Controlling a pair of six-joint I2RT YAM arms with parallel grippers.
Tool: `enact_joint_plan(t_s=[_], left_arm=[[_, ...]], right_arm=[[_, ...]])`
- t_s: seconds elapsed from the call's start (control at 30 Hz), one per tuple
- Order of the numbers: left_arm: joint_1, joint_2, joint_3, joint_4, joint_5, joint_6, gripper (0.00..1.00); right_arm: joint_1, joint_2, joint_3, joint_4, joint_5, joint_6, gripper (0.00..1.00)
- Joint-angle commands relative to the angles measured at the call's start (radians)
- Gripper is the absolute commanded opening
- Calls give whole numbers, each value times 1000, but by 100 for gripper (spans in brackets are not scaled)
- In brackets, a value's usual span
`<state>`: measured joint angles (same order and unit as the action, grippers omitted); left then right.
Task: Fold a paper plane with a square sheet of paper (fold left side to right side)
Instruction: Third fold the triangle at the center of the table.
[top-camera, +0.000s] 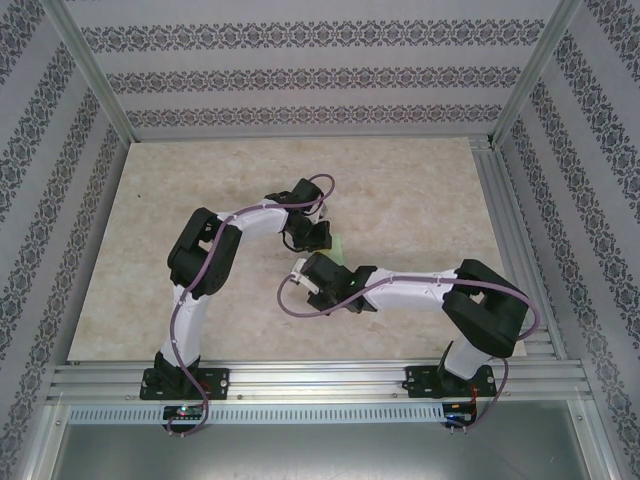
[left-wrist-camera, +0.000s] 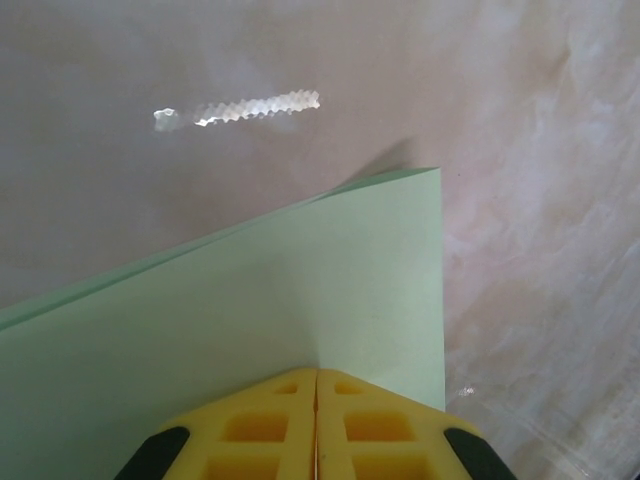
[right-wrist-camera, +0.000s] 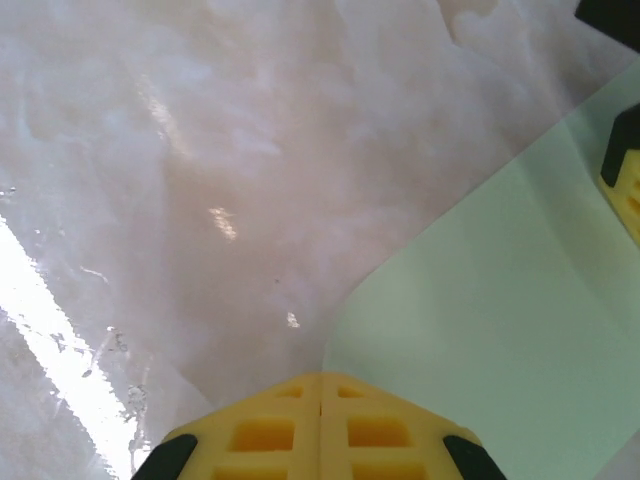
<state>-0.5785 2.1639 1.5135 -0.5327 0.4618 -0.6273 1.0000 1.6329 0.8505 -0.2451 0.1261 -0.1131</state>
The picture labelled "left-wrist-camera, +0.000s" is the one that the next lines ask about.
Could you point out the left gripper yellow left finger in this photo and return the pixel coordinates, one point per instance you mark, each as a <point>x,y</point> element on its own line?
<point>250,440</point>

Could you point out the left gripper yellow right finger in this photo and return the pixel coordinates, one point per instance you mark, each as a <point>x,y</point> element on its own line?
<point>380,440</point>

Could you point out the light green paper sheet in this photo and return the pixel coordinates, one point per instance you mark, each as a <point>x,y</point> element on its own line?
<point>250,300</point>

